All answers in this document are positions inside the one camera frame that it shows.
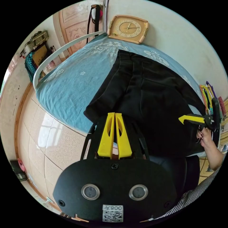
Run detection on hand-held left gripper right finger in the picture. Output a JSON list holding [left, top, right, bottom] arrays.
[[115, 113, 133, 160]]

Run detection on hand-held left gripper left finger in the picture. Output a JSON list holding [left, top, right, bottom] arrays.
[[97, 112, 115, 159]]

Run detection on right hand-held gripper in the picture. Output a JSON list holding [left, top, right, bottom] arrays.
[[178, 114, 217, 133]]

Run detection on black pants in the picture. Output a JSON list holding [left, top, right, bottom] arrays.
[[83, 49, 207, 157]]

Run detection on person's right forearm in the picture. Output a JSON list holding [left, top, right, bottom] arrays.
[[203, 142, 224, 172]]

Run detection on person's right hand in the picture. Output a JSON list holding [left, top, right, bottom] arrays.
[[196, 127, 214, 148]]

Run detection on pile of clothes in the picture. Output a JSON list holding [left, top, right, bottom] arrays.
[[199, 81, 228, 124]]

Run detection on bed with blue sheet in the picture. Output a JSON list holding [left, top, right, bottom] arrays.
[[33, 31, 209, 158]]

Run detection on person's body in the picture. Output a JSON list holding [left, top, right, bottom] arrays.
[[141, 153, 228, 223]]

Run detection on beige square clock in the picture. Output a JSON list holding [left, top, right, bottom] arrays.
[[107, 15, 149, 44]]

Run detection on wooden door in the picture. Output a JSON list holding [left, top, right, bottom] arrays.
[[53, 1, 104, 60]]

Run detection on black hanging bag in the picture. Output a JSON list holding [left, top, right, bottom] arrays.
[[86, 4, 103, 44]]

